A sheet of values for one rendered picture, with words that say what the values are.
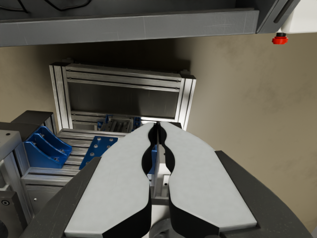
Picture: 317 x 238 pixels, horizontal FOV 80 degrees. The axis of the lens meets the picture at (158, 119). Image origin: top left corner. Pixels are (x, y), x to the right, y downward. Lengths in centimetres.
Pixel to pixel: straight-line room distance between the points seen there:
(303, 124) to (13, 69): 223
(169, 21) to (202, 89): 111
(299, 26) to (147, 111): 98
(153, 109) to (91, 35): 90
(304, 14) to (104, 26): 34
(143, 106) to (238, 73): 72
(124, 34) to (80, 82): 87
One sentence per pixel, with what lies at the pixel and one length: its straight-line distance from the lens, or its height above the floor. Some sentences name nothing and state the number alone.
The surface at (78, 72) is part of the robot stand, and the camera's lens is 122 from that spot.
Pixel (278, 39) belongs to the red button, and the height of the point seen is 81.
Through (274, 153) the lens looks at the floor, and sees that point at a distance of 201.
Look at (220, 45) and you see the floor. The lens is 141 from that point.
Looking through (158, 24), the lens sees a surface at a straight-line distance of 38.
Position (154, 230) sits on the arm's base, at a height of 105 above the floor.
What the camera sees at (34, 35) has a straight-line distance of 44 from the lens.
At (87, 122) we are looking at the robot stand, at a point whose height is 22.
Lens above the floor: 133
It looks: 62 degrees down
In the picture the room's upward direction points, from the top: 177 degrees clockwise
